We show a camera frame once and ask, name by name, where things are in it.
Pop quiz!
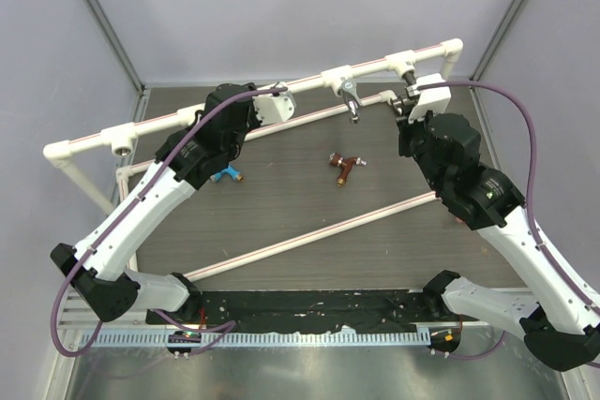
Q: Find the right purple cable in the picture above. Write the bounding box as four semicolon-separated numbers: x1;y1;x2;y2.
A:
414;81;600;359

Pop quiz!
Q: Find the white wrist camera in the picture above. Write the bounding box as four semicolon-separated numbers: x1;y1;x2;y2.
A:
407;73;451;124
254;93;296;126

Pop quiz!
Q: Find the chrome faucet on frame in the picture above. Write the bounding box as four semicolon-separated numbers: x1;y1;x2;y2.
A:
338;80;362;124

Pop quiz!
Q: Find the white PVC pipe frame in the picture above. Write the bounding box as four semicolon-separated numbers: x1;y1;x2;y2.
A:
43;38;463;282

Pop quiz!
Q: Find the purple cable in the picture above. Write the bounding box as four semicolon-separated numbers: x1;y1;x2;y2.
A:
54;84;288;358
414;81;600;359

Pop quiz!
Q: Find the slotted cable duct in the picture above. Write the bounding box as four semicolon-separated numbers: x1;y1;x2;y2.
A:
93;328;430;348

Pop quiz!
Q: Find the dark bronze faucet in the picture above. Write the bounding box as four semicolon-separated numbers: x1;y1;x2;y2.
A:
390;69;420;123

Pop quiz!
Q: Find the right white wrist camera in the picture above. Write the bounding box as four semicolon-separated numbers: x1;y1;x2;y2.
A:
407;73;451;124

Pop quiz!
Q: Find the blue plastic faucet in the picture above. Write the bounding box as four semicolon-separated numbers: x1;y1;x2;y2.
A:
210;165;244;183

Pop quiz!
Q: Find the red-brown faucet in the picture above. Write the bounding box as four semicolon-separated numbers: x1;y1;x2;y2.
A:
329;153;367;187

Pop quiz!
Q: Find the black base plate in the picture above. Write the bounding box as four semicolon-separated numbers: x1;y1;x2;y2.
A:
144;288;458;333

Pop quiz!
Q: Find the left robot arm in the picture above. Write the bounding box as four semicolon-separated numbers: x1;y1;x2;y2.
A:
51;83;261;322

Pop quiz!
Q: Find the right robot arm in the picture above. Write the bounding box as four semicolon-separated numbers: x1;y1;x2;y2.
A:
397;111;599;372

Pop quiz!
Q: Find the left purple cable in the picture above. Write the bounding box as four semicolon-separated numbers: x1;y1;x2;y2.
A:
54;84;288;358

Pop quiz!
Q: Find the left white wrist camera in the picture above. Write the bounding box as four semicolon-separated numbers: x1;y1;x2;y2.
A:
254;93;296;126

